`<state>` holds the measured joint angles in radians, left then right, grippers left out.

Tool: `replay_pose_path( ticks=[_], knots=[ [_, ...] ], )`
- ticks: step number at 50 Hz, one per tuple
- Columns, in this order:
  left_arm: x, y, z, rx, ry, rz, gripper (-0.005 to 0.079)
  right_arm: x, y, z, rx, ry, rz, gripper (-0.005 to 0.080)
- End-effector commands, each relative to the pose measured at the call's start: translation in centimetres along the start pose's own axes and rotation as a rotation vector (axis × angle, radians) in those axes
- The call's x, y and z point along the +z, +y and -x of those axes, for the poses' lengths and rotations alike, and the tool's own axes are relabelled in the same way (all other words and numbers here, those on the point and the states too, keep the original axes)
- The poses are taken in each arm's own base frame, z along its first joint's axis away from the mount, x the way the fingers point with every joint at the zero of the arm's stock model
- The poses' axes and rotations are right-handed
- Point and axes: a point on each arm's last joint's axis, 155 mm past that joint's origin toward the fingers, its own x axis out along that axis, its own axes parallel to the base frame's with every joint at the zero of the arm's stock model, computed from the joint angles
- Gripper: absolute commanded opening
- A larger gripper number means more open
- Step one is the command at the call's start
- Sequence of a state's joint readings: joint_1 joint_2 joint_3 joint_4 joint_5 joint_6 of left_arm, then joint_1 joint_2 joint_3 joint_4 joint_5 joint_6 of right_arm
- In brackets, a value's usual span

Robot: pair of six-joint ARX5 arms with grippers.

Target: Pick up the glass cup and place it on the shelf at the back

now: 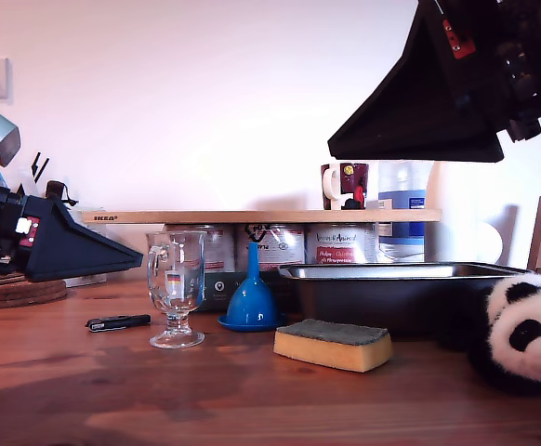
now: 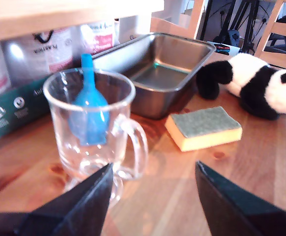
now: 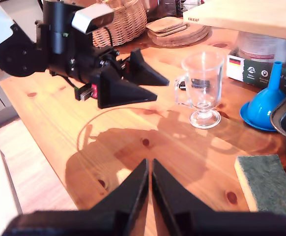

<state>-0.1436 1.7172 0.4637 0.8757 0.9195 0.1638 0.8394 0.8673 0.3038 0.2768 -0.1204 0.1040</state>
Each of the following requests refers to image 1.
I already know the clear plastic water bottle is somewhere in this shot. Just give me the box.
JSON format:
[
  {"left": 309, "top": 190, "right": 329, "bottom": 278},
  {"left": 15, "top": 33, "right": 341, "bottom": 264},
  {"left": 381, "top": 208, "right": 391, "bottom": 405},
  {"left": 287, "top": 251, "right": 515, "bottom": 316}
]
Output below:
[{"left": 377, "top": 160, "right": 434, "bottom": 264}]

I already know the white packet black bolt print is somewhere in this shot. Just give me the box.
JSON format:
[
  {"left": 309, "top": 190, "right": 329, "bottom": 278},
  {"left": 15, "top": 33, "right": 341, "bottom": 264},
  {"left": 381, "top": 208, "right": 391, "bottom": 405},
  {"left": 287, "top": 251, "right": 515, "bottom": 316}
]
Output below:
[{"left": 19, "top": 151, "right": 52, "bottom": 199}]

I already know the white round ball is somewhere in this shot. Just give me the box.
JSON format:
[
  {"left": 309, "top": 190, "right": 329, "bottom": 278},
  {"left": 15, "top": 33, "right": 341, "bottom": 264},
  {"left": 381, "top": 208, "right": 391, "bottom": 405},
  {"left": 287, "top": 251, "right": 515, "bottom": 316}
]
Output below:
[{"left": 477, "top": 223, "right": 504, "bottom": 264}]

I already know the white insulated bottle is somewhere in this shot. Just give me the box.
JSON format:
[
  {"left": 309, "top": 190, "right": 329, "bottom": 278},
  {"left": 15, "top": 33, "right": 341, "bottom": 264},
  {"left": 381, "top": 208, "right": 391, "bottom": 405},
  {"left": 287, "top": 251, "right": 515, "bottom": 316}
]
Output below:
[{"left": 426, "top": 161, "right": 479, "bottom": 264}]

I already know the small dark brown pouch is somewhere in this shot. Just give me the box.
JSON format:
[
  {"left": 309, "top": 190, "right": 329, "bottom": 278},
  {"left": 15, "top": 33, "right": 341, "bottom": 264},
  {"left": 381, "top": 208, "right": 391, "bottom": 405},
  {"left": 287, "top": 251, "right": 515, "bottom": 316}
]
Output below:
[{"left": 46, "top": 180, "right": 79, "bottom": 205}]

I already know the dark metal baking tray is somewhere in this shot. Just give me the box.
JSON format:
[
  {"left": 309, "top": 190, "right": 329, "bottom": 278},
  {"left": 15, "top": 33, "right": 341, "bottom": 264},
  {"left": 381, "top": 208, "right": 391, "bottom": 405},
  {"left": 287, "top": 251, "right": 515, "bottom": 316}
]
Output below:
[{"left": 277, "top": 262, "right": 532, "bottom": 338}]

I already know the black pocket knife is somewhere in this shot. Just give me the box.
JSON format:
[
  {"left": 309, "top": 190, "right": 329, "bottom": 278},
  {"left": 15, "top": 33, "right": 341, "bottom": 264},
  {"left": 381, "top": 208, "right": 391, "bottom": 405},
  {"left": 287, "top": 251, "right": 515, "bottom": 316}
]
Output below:
[{"left": 86, "top": 313, "right": 152, "bottom": 334}]

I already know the silver tin can script label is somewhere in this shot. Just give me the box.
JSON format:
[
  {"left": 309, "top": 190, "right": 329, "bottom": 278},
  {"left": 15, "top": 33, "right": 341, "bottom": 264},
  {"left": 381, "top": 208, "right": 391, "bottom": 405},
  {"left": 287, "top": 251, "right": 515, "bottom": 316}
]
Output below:
[{"left": 305, "top": 223, "right": 379, "bottom": 266}]

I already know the wooden shelf board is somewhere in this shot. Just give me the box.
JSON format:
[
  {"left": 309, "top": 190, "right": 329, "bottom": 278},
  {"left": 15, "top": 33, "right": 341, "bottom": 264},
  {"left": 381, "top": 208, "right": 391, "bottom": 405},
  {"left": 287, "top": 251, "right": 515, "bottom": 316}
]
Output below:
[{"left": 80, "top": 209, "right": 442, "bottom": 225}]

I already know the footed glass cup with handle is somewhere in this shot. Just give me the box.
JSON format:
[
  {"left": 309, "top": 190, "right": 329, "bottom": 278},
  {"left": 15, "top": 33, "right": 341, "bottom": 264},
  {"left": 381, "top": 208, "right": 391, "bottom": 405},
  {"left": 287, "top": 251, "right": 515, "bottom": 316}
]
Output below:
[{"left": 145, "top": 230, "right": 207, "bottom": 350}]

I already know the black and white panda plush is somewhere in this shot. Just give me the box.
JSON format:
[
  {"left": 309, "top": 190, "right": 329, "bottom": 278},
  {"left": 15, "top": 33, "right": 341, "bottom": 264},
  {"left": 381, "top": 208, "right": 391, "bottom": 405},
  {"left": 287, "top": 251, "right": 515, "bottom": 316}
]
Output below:
[{"left": 440, "top": 273, "right": 541, "bottom": 397}]

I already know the yellow sponge green scouring pad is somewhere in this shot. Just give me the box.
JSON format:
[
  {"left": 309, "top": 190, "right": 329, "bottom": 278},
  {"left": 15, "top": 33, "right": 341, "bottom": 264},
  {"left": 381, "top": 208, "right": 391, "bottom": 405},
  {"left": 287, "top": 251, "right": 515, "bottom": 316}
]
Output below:
[{"left": 272, "top": 318, "right": 394, "bottom": 374}]

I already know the white carton box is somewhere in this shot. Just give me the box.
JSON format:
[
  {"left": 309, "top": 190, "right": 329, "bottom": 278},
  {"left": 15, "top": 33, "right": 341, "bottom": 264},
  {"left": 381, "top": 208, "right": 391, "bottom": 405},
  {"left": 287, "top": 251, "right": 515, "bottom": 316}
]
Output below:
[{"left": 63, "top": 222, "right": 109, "bottom": 286}]

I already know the dark red mug white handle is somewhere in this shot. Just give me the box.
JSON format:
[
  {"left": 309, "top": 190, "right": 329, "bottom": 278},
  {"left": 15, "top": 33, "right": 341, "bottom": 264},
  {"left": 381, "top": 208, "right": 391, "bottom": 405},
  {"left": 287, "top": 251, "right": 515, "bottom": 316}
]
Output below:
[{"left": 320, "top": 162, "right": 370, "bottom": 211}]

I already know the silver tin can black scribble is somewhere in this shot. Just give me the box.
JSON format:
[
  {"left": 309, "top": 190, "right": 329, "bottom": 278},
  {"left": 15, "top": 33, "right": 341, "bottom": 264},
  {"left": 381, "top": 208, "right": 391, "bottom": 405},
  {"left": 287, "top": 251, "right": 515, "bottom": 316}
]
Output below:
[{"left": 236, "top": 224, "right": 307, "bottom": 273}]

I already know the blue plastic funnel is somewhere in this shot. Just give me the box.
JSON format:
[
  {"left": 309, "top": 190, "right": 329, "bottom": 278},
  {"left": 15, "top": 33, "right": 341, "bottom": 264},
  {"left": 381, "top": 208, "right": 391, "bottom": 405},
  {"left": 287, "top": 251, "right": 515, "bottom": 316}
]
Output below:
[{"left": 218, "top": 241, "right": 288, "bottom": 333}]

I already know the dark green box flag print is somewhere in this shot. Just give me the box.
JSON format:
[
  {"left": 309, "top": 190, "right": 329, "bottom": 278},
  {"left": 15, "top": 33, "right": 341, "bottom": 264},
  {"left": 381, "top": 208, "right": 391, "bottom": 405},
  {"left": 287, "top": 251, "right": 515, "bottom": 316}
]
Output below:
[{"left": 158, "top": 272, "right": 295, "bottom": 313}]

